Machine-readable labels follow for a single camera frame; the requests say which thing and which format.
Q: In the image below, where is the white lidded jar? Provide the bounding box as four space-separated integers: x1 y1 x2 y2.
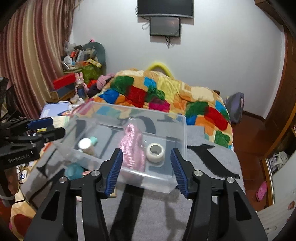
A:
78 138 95 156

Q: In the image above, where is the grey purple backpack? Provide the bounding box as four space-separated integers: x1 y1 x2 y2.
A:
225 92 244 124

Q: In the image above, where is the light blue book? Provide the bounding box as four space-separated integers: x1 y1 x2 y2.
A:
40 102 71 118

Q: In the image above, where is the pink plush hat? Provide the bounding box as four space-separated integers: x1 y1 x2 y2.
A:
96 73 115 90

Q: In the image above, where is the teal round object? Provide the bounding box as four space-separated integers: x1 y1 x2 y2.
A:
65 163 84 180

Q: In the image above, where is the pink striped curtain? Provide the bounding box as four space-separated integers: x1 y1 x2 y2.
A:
1 1 76 118

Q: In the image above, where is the green gift bag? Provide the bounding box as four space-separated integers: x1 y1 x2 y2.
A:
81 64 102 84

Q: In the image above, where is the red box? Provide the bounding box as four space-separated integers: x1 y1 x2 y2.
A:
53 73 76 90

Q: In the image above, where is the grey plush toy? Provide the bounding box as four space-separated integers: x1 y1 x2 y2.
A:
83 42 106 65

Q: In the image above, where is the black wall television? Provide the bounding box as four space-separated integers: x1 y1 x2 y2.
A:
137 0 194 18

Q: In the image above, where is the colourful patchwork quilt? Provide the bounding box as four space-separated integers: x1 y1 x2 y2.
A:
92 70 233 149

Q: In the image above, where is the pink croc shoe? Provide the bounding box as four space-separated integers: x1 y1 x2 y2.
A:
255 181 267 201

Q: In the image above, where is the clear plastic storage bin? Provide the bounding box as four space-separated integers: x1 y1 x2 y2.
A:
55 101 187 193

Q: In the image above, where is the small wall monitor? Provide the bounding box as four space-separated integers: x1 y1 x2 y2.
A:
149 16 181 38

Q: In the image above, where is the pink knitted cloth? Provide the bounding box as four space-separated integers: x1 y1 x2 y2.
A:
119 123 146 172

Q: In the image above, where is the white tape roll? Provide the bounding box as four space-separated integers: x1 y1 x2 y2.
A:
145 143 165 163

